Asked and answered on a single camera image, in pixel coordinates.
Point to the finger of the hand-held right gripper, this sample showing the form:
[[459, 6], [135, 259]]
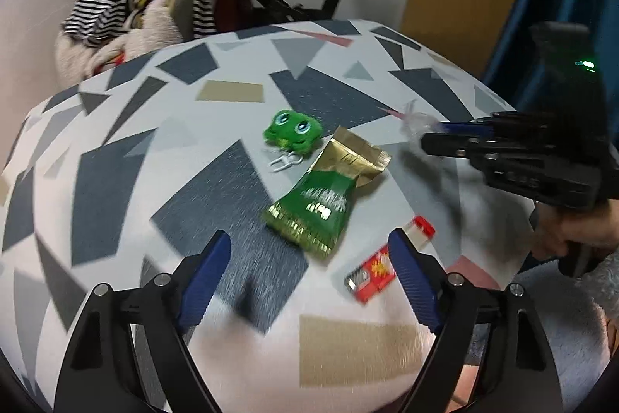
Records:
[[466, 126], [449, 146]]

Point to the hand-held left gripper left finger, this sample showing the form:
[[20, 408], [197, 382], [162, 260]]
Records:
[[205, 282]]

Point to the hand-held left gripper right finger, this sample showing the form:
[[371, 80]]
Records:
[[411, 282]]

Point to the red snack wrapper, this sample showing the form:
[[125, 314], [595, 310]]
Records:
[[375, 272]]

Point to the clear plastic wrapper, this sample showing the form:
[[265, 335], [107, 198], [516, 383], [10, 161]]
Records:
[[417, 120]]

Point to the green and gold snack packet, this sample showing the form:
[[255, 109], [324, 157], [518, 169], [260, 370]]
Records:
[[321, 200]]

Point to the person's right forearm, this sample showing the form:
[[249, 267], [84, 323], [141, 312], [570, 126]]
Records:
[[570, 321]]

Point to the person's right hand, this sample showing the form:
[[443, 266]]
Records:
[[570, 226]]

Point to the cream fluffy coat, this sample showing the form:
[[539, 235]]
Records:
[[154, 31]]

